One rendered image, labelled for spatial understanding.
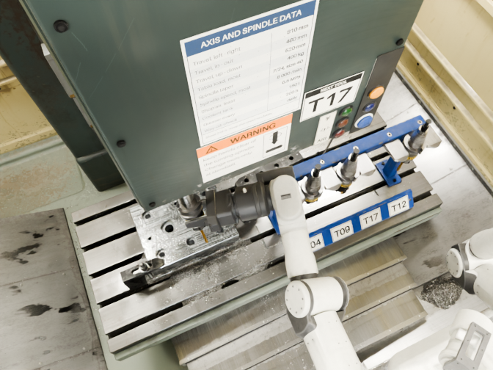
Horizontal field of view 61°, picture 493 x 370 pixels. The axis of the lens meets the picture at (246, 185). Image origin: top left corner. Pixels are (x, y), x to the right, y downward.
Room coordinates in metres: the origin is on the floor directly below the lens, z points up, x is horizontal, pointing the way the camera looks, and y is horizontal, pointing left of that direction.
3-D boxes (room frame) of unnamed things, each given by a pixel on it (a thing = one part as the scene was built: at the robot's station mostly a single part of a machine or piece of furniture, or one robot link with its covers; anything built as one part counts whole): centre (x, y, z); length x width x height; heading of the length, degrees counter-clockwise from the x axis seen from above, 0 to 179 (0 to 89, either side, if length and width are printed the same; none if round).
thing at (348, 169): (0.55, -0.28, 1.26); 0.04 x 0.04 x 0.07
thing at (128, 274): (0.35, 0.32, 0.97); 0.13 x 0.03 x 0.15; 113
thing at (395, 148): (0.62, -0.43, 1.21); 0.07 x 0.05 x 0.01; 23
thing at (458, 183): (0.76, -0.46, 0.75); 0.89 x 0.70 x 0.26; 23
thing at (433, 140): (0.66, -0.53, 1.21); 0.07 x 0.05 x 0.01; 23
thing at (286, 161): (0.70, -0.08, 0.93); 0.26 x 0.05 x 0.06; 118
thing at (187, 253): (0.50, 0.21, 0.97); 0.29 x 0.23 x 0.05; 113
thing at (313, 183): (0.51, -0.18, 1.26); 0.04 x 0.04 x 0.07
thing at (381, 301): (0.22, -0.20, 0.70); 0.90 x 0.30 x 0.16; 113
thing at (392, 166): (0.71, -0.51, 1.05); 0.10 x 0.05 x 0.30; 23
